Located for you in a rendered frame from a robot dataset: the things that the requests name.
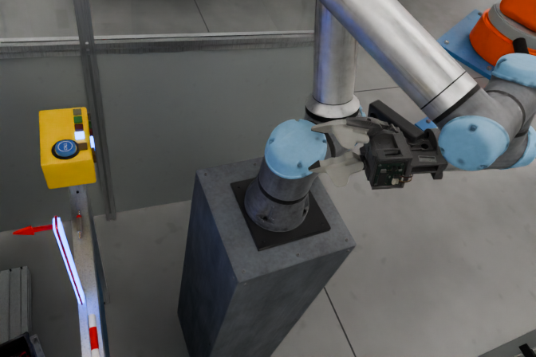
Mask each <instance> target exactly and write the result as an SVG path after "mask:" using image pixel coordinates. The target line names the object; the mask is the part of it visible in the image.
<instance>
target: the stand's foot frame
mask: <svg viewBox="0 0 536 357"><path fill-rule="evenodd" d="M24 332H29V337H31V336H32V301H31V273H30V271H29V269H28V268H27V266H23V267H19V268H15V269H7V270H2V271H0V344H2V343H5V342H6V341H8V340H10V339H13V338H15V337H17V336H19V335H21V334H23V333H24Z"/></svg>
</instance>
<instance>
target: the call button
mask: <svg viewBox="0 0 536 357"><path fill-rule="evenodd" d="M55 151H56V153H57V154H58V155H60V156H63V157H67V156H71V155H73V154H74V153H75V151H76V145H75V143H74V142H73V141H72V140H62V141H60V142H57V144H56V146H55Z"/></svg>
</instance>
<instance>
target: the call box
mask: <svg viewBox="0 0 536 357"><path fill-rule="evenodd" d="M73 109H75V108H64V109H54V110H45V111H40V112H39V133H40V155H41V168H42V171H43V174H44V176H45V180H46V184H47V187H48V188H49V189H54V188H60V187H66V186H77V185H83V184H89V183H95V182H96V180H97V179H96V172H95V166H94V162H93V153H92V146H91V140H90V134H89V122H88V115H87V109H86V108H81V113H82V115H81V116H82V120H83V123H79V124H83V128H84V131H83V132H84V134H85V138H84V139H76V137H75V132H78V131H75V128H74V124H75V123H74V120H73V117H74V115H73ZM62 140H72V141H73V142H74V143H75V145H76V151H75V153H74V154H73V155H71V156H67V157H63V156H60V155H58V154H57V153H56V151H55V146H56V144H57V142H60V141H62ZM79 143H87V144H88V150H85V151H79V148H78V144H79Z"/></svg>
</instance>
